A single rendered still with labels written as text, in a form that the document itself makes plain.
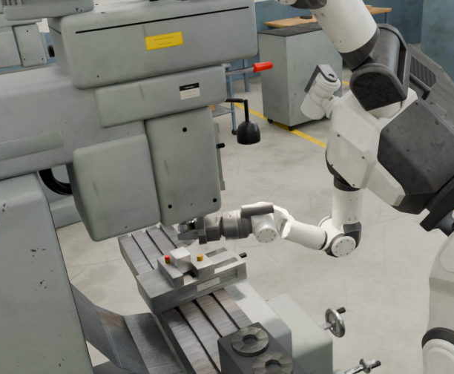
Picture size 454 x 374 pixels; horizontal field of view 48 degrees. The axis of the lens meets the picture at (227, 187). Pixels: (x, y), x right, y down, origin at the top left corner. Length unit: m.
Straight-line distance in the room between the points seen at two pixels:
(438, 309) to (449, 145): 0.42
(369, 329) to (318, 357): 1.21
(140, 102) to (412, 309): 2.36
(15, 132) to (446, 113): 0.97
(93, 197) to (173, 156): 0.23
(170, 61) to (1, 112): 0.39
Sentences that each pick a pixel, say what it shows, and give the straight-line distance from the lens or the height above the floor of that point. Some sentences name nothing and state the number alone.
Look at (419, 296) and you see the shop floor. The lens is 3.34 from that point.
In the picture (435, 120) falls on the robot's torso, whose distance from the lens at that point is 1.24.
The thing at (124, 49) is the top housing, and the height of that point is 1.81.
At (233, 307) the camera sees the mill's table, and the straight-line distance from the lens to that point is 1.68.
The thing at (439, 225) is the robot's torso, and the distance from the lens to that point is 1.31.
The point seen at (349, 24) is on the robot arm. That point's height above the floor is 1.83.
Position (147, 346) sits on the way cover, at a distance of 1.69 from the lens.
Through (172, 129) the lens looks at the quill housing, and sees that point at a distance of 1.31.
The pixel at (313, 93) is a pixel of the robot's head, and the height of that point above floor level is 1.63.
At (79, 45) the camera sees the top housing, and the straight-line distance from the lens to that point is 1.19.
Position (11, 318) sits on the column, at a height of 1.28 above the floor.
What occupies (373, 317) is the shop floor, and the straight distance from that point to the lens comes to 3.15.
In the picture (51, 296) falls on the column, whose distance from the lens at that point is 1.26.
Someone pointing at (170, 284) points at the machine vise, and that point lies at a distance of 1.70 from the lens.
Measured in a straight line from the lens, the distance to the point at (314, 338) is 1.86.
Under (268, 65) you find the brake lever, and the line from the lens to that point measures 1.38.
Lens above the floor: 1.98
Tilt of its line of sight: 25 degrees down
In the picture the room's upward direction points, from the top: 6 degrees counter-clockwise
